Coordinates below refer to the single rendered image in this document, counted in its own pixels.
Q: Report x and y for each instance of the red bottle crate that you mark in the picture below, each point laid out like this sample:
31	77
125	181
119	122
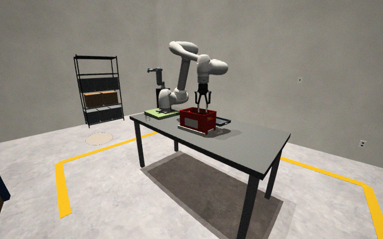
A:
198	122

